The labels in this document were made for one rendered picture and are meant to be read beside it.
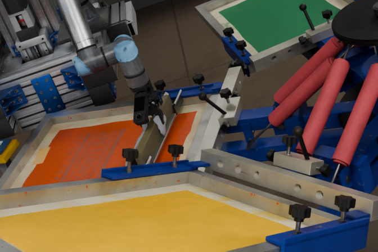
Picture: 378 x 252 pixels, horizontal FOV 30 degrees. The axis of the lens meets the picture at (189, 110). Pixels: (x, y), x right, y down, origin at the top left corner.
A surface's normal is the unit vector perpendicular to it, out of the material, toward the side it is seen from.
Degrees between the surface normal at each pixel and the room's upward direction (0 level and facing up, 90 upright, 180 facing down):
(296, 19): 0
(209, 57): 0
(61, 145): 0
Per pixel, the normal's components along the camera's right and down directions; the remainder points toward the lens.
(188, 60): -0.31, -0.82
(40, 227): 0.09, -0.99
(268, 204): -0.73, 0.03
